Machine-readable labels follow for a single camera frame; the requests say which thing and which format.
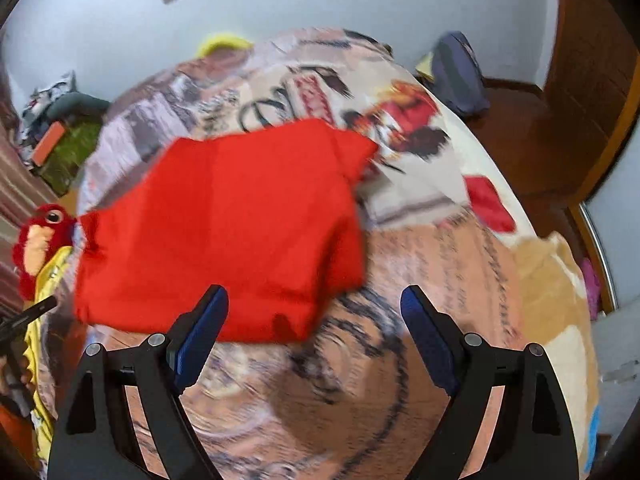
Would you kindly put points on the metal rail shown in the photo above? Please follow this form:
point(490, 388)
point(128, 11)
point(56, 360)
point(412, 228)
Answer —
point(597, 245)

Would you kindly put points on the small yellow cloth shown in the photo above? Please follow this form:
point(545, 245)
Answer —
point(425, 65)

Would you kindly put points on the red zip-neck shirt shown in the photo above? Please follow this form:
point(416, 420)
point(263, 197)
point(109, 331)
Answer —
point(225, 220)

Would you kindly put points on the yellow cloth with black writing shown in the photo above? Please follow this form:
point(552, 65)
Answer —
point(55, 270)

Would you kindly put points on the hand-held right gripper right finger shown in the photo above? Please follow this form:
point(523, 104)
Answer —
point(430, 340)

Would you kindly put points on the brown wooden door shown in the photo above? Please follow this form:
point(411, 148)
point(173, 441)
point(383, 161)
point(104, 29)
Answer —
point(590, 35)

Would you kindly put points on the dark blue bag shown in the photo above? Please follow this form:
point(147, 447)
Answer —
point(457, 75)

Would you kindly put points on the red plush toy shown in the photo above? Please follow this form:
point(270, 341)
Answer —
point(42, 240)

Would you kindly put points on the orange box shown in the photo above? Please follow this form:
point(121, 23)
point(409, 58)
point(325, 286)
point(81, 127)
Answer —
point(47, 145)

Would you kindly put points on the brown striped cloth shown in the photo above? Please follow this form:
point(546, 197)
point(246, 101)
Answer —
point(15, 200)

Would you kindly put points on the grey cushion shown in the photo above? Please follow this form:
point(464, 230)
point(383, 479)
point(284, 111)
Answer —
point(80, 102)

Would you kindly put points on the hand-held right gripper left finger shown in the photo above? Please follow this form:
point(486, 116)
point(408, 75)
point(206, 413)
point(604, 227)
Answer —
point(202, 335)

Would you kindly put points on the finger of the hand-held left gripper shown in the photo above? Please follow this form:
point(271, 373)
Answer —
point(40, 307)

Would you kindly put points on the pink cloth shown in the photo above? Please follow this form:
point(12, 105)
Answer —
point(592, 285)

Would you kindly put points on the printed blanket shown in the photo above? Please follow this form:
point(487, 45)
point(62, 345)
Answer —
point(425, 240)

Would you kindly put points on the yellow pillow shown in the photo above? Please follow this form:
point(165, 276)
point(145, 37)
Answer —
point(222, 41)

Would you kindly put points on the person's left hand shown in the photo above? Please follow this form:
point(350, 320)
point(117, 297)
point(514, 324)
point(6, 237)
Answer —
point(26, 367)

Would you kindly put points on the black white patterned cloth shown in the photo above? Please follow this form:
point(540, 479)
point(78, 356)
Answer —
point(55, 87)

